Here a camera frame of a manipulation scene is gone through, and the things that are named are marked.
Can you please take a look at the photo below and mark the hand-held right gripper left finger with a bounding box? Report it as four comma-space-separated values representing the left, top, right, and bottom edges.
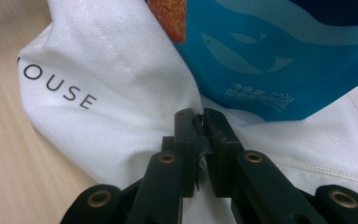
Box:
161, 107, 214, 199

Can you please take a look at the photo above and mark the blue fish print snack packet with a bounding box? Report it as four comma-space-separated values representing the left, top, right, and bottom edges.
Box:
145, 0, 358, 123

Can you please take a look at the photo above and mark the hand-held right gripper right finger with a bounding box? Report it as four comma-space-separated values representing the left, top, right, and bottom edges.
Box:
202, 107, 244, 199

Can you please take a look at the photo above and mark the white fabric bag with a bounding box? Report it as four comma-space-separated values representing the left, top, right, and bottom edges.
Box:
17, 0, 358, 224

